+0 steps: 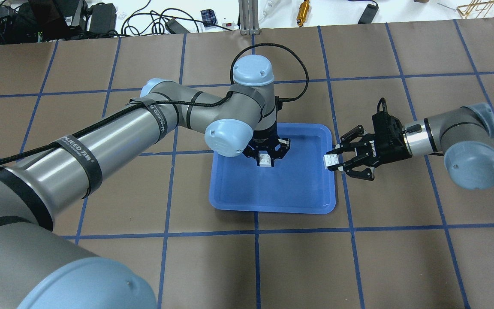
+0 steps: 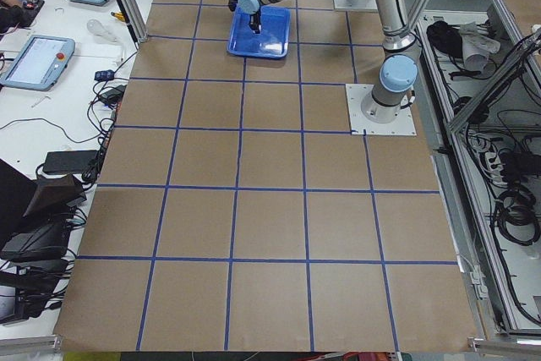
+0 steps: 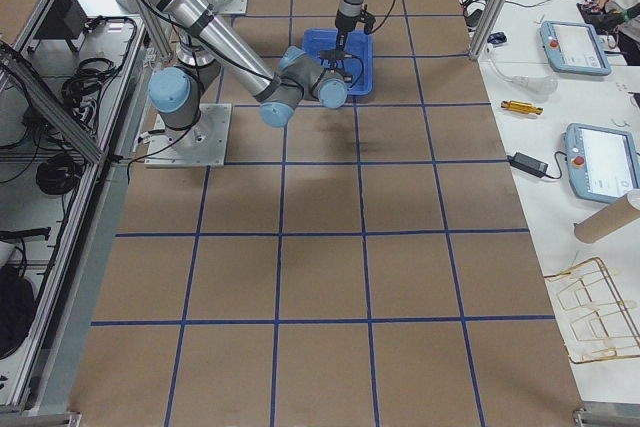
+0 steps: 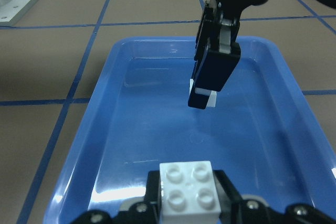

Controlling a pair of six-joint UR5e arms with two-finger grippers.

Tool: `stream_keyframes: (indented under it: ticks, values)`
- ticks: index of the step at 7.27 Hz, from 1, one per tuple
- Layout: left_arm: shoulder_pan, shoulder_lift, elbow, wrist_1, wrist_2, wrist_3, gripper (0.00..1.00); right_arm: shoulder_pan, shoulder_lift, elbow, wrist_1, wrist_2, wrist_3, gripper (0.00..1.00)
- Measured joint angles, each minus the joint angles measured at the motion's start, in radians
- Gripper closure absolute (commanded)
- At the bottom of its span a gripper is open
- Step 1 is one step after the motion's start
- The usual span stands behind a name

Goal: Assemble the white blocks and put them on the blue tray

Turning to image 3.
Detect gold wire rack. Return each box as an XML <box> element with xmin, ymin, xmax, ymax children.
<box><xmin>544</xmin><ymin>257</ymin><xmax>639</xmax><ymax>365</ymax></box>

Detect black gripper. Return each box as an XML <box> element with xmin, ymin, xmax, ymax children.
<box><xmin>318</xmin><ymin>49</ymin><xmax>354</xmax><ymax>88</ymax></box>
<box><xmin>335</xmin><ymin>16</ymin><xmax>358</xmax><ymax>47</ymax></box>

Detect cardboard tube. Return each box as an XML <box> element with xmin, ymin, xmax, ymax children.
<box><xmin>574</xmin><ymin>189</ymin><xmax>639</xmax><ymax>243</ymax></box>

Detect teach pendant near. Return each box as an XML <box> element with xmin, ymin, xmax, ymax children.
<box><xmin>564</xmin><ymin>123</ymin><xmax>639</xmax><ymax>203</ymax></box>

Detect black power adapter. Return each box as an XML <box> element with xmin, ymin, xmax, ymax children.
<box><xmin>507</xmin><ymin>152</ymin><xmax>548</xmax><ymax>178</ymax></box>

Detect teach pendant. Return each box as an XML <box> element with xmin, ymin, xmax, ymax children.
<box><xmin>539</xmin><ymin>21</ymin><xmax>611</xmax><ymax>77</ymax></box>
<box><xmin>564</xmin><ymin>123</ymin><xmax>639</xmax><ymax>203</ymax></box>

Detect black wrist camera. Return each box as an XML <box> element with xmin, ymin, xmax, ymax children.
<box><xmin>359</xmin><ymin>4</ymin><xmax>376</xmax><ymax>35</ymax></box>

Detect teach pendant far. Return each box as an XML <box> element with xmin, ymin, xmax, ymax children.
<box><xmin>539</xmin><ymin>21</ymin><xmax>611</xmax><ymax>77</ymax></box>

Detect blue plastic tray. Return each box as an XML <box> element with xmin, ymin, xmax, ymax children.
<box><xmin>302</xmin><ymin>28</ymin><xmax>373</xmax><ymax>97</ymax></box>

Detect white light bulb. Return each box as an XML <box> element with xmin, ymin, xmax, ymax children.
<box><xmin>484</xmin><ymin>44</ymin><xmax>558</xmax><ymax>96</ymax></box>

